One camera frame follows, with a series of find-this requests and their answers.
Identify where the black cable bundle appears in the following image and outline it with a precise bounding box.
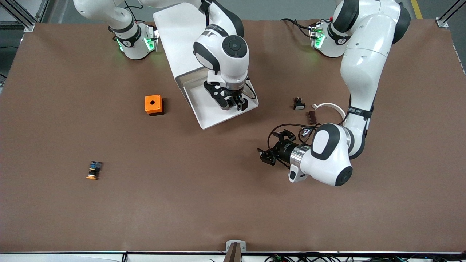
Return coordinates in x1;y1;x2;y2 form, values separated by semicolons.
264;252;466;262

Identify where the black base cable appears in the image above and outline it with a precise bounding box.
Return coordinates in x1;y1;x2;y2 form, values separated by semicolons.
280;17;314;39

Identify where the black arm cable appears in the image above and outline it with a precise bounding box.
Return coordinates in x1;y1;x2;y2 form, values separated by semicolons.
267;124;323;168
245;76;257;102

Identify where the white curved half-ring clamp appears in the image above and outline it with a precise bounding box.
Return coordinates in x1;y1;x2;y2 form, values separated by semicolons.
312;103;346;122

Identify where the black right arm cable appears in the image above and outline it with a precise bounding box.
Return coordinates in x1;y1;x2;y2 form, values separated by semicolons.
245;76;257;102

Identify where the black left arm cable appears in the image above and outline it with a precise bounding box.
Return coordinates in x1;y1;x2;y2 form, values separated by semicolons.
267;124;323;168

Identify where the white frame rail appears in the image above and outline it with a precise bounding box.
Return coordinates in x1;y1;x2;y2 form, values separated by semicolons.
0;251;466;262

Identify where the orange box with hole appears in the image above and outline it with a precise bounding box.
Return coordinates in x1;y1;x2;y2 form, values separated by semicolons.
145;95;165;116

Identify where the yellow mushroom push button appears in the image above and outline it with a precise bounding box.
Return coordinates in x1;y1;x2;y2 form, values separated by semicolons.
86;161;103;180

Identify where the aluminium profile with bracket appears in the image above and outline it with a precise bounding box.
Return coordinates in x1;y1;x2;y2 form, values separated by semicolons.
436;0;466;28

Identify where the aluminium frame profile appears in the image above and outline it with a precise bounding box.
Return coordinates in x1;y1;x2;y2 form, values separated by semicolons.
0;0;50;33

